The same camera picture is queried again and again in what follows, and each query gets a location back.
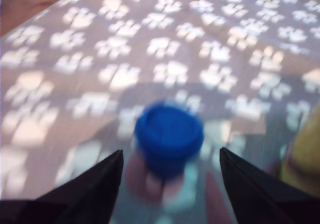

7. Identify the blue coffee capsule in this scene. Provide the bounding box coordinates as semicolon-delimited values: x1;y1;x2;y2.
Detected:
133;98;205;179

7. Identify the cartoon print coffee mug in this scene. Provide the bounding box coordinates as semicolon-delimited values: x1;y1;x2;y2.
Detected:
279;103;320;184

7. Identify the grey paw print cloth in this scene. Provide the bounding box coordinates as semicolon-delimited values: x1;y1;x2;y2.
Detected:
0;0;320;224

